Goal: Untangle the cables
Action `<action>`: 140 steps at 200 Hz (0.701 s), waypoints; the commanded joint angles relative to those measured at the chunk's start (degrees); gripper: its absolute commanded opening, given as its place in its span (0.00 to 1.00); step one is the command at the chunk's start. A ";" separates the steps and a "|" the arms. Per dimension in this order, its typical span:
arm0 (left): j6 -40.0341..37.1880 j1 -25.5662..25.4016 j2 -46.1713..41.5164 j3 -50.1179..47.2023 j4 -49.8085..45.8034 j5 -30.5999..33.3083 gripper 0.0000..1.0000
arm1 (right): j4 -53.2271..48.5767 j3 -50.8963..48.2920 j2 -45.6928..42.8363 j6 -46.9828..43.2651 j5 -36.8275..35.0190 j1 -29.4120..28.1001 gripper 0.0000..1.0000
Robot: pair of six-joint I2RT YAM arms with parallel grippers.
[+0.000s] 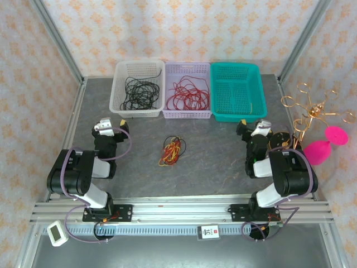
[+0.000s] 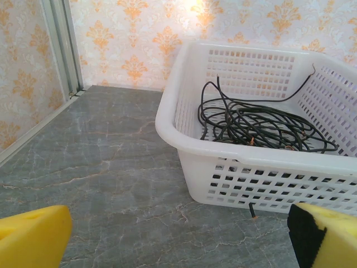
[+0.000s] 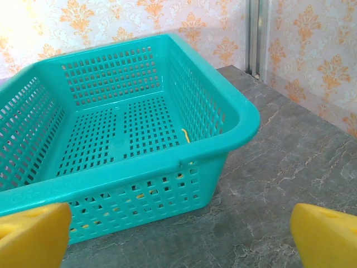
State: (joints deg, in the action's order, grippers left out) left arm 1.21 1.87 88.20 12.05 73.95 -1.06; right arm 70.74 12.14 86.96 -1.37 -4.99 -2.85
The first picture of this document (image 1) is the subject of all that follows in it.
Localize aluminium mounting rail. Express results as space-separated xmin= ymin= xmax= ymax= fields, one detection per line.
xmin=30 ymin=194 xmax=334 ymax=224

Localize black cable bundle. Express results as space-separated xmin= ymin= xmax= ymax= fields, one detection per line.
xmin=119 ymin=69 xmax=163 ymax=111

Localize white digital timer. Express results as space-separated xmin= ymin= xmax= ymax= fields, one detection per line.
xmin=46 ymin=220 xmax=69 ymax=247

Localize white plastic basket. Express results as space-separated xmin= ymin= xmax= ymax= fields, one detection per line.
xmin=109 ymin=60 xmax=166 ymax=118

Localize aluminium frame post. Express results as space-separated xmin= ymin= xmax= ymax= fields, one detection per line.
xmin=29 ymin=0 xmax=86 ymax=85
xmin=277 ymin=0 xmax=332 ymax=84

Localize mixed wire tangle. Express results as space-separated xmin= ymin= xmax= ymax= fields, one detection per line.
xmin=163 ymin=136 xmax=187 ymax=165

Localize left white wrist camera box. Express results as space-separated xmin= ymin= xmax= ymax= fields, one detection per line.
xmin=93 ymin=118 xmax=114 ymax=137

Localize gold wire glass holder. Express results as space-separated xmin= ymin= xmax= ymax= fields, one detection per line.
xmin=281 ymin=83 xmax=357 ymax=149

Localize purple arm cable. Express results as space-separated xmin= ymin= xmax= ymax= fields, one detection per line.
xmin=60 ymin=129 xmax=133 ymax=243
xmin=241 ymin=125 xmax=313 ymax=242

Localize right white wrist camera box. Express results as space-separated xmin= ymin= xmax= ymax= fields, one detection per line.
xmin=250 ymin=119 xmax=272 ymax=137

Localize grey slotted cable duct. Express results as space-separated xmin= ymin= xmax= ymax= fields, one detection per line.
xmin=68 ymin=225 xmax=253 ymax=237

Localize teal plastic basket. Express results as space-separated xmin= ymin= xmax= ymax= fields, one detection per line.
xmin=209 ymin=61 xmax=268 ymax=123

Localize white label card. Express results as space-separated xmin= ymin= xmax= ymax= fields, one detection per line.
xmin=197 ymin=224 xmax=220 ymax=241

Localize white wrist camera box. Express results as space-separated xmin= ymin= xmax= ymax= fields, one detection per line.
xmin=250 ymin=119 xmax=272 ymax=137
xmin=93 ymin=118 xmax=114 ymax=137

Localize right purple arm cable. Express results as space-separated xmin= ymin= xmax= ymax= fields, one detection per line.
xmin=241 ymin=125 xmax=313 ymax=242

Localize lilac plastic basket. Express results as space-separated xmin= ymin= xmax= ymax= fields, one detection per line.
xmin=162 ymin=61 xmax=213 ymax=120

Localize pink makeup sponges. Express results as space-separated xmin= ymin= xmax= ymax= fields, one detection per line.
xmin=303 ymin=125 xmax=349 ymax=166

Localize red cable bundle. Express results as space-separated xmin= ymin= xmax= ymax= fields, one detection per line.
xmin=166 ymin=75 xmax=210 ymax=111

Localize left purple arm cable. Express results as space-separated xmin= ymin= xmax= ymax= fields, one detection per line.
xmin=60 ymin=129 xmax=133 ymax=243

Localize black round gold-rimmed base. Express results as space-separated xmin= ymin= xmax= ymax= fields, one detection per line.
xmin=269 ymin=131 xmax=302 ymax=153

